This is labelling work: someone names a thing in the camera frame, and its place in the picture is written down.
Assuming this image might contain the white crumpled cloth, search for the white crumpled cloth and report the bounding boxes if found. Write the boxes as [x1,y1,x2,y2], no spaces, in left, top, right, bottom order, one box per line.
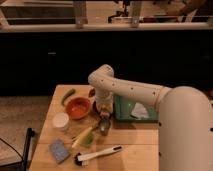
[131,103,149,119]

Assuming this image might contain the orange bowl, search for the orange bowl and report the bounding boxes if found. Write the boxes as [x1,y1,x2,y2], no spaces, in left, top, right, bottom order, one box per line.
[65,97,91,120]

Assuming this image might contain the white cup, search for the white cup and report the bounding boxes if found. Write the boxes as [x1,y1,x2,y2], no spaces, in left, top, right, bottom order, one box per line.
[52,113,69,131]

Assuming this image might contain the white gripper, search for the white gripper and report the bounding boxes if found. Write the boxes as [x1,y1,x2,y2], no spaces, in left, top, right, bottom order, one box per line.
[95,92,113,117]

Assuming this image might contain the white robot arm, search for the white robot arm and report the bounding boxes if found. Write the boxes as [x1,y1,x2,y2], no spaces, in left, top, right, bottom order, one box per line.
[88,64,213,171]

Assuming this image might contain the green tray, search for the green tray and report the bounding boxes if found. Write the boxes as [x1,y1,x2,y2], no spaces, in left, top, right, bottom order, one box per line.
[114,95,158,123]

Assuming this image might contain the blue eraser sponge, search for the blue eraser sponge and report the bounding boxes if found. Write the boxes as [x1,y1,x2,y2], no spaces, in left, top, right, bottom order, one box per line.
[49,139,70,164]

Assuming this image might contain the white dish brush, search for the white dish brush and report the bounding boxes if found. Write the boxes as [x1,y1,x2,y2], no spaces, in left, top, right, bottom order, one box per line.
[74,146,123,166]

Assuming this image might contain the black stand frame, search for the black stand frame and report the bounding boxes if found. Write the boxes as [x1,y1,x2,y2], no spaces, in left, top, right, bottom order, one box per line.
[0,128,35,171]

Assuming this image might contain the dark red toy item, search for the dark red toy item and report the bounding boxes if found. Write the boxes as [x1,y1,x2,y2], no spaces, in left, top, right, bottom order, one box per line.
[88,88,95,97]

